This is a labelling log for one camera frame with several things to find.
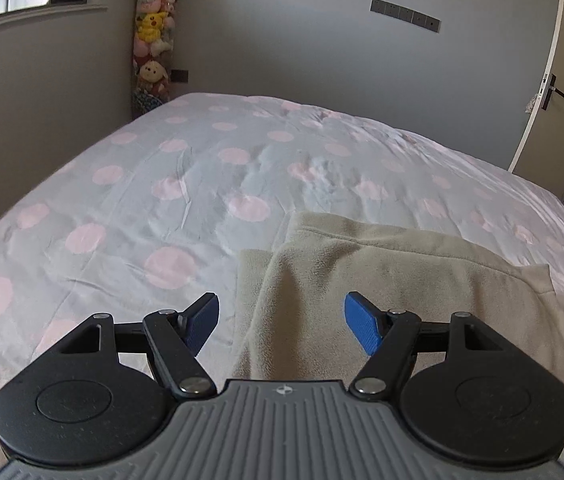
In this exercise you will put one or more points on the pink polka dot bed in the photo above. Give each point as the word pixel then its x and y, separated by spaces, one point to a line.
pixel 111 200

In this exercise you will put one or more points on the grey wall switch panel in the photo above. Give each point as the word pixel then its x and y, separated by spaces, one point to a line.
pixel 407 14

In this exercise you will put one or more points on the black wall socket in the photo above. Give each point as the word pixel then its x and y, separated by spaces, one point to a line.
pixel 179 76

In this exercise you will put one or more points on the clear tube of plush toys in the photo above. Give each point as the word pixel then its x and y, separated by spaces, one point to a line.
pixel 151 25

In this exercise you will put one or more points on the white lace door bumper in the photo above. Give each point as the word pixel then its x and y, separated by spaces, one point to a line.
pixel 530 103

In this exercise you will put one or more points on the beige fleece jacket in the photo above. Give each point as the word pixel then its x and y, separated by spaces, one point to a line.
pixel 387 270

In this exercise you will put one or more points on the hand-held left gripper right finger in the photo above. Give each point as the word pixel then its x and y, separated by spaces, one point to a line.
pixel 364 320

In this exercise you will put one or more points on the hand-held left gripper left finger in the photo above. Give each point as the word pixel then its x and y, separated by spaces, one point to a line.
pixel 201 322

